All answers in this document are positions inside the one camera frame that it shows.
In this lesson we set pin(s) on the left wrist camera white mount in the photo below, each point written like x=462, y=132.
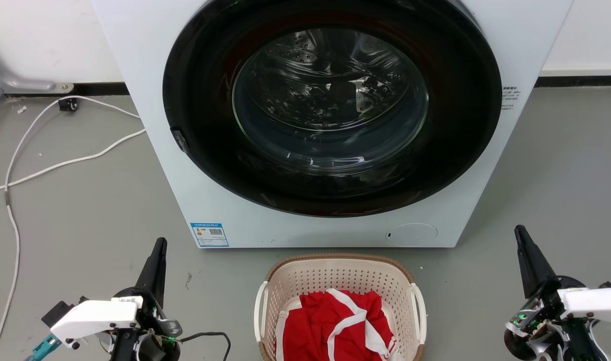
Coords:
x=97, y=316

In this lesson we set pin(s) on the black round washer door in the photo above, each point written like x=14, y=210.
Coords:
x=450, y=125

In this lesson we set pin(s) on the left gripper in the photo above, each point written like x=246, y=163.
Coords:
x=152, y=321

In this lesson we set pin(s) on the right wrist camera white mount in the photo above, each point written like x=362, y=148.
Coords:
x=596, y=301

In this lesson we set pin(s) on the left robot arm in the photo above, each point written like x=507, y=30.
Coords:
x=124, y=348

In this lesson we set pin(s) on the small black plug block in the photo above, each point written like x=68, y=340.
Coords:
x=68, y=104

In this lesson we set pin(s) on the grey metal pipe bracket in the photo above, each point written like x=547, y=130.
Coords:
x=19, y=80

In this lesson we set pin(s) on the white front-load washing machine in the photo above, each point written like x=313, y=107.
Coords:
x=185, y=200

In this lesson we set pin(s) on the red and white garment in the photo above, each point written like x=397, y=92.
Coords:
x=330, y=326

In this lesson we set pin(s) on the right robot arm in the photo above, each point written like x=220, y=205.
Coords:
x=581, y=343

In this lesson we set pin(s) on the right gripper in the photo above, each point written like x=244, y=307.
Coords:
x=536, y=321

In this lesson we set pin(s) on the beige perforated laundry basket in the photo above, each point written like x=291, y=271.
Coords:
x=295, y=286

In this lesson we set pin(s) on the blue energy label sticker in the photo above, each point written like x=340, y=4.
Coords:
x=210, y=234

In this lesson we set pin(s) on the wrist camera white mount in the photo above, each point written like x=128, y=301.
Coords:
x=596, y=301
x=97, y=316

